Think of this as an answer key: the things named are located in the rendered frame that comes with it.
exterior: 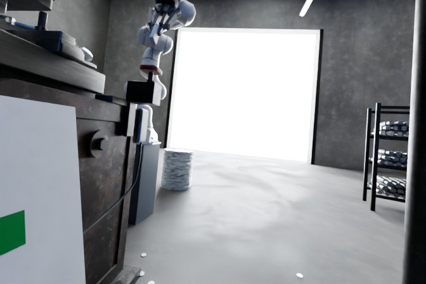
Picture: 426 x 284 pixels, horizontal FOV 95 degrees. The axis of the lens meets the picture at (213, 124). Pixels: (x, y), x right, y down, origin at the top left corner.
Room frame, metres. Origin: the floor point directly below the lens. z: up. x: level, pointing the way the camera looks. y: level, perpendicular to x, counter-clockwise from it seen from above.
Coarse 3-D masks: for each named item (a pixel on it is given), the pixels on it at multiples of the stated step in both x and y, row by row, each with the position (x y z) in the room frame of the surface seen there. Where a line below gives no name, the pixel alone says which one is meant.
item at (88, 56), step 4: (16, 24) 0.47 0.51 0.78; (20, 24) 0.48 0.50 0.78; (24, 24) 0.48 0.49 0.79; (24, 28) 0.49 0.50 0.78; (28, 28) 0.49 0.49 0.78; (32, 28) 0.49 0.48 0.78; (84, 48) 0.60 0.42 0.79; (84, 52) 0.62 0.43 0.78; (88, 52) 0.63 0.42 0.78; (84, 56) 0.67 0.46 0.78; (88, 56) 0.66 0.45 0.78; (92, 56) 0.67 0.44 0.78; (88, 60) 0.71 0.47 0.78
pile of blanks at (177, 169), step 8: (168, 152) 1.81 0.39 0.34; (176, 152) 1.78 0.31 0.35; (192, 152) 1.93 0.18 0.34; (168, 160) 1.84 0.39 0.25; (176, 160) 1.78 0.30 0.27; (184, 160) 1.80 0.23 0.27; (192, 160) 1.89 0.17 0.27; (168, 168) 1.80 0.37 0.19; (176, 168) 1.79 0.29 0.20; (184, 168) 1.81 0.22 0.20; (192, 168) 1.92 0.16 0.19; (168, 176) 1.79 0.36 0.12; (176, 176) 1.81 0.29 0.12; (184, 176) 1.81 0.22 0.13; (168, 184) 1.79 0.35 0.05; (176, 184) 1.78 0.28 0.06; (184, 184) 1.84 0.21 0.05
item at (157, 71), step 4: (140, 68) 0.64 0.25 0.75; (144, 68) 0.63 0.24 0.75; (148, 68) 0.63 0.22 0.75; (152, 68) 0.63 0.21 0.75; (156, 68) 0.63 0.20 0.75; (148, 72) 0.67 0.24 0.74; (152, 72) 0.66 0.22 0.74; (156, 72) 0.66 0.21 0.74; (160, 72) 0.67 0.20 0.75; (148, 76) 0.66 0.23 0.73; (152, 76) 0.66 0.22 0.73; (152, 80) 0.66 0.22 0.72
